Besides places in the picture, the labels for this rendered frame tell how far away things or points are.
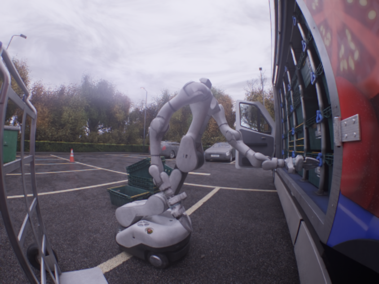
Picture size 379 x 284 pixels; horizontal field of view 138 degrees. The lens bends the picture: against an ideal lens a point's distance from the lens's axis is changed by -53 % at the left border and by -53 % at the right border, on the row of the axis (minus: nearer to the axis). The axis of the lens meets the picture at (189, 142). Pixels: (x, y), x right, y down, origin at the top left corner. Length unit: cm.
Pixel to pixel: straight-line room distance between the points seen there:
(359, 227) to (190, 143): 95
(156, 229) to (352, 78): 125
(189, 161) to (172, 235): 54
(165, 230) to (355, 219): 105
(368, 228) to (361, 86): 33
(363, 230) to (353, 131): 26
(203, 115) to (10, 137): 582
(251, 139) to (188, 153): 307
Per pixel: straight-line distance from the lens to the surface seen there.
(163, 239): 114
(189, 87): 90
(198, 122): 105
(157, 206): 119
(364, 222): 48
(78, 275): 137
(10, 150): 612
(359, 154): 49
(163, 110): 94
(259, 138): 404
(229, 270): 136
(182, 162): 103
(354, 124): 50
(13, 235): 61
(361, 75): 48
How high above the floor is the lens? 94
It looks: 2 degrees up
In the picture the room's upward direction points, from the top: 1 degrees clockwise
